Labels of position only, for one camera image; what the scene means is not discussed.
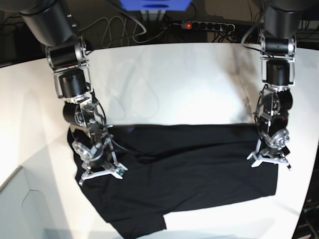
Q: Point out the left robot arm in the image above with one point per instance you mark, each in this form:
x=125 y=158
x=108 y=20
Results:
x=279 y=22

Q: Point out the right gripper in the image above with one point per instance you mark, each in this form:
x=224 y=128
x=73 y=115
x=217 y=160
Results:
x=99 y=160

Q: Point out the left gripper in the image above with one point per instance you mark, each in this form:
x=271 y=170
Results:
x=273 y=149

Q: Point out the black T-shirt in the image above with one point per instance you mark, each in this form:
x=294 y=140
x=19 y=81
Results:
x=178 y=168

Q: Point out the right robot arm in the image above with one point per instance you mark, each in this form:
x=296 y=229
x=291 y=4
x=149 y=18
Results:
x=52 y=25

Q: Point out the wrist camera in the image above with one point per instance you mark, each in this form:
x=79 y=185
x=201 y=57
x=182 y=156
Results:
x=253 y=159
x=119 y=172

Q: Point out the blue box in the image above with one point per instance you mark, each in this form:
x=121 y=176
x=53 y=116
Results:
x=136 y=5

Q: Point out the black power strip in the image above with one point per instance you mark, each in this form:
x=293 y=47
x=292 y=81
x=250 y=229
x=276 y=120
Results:
x=208 y=26

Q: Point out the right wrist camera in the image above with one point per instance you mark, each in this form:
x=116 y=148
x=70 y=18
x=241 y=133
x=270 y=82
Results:
x=119 y=172

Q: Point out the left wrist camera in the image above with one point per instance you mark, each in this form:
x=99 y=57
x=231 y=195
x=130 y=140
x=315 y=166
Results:
x=253 y=159

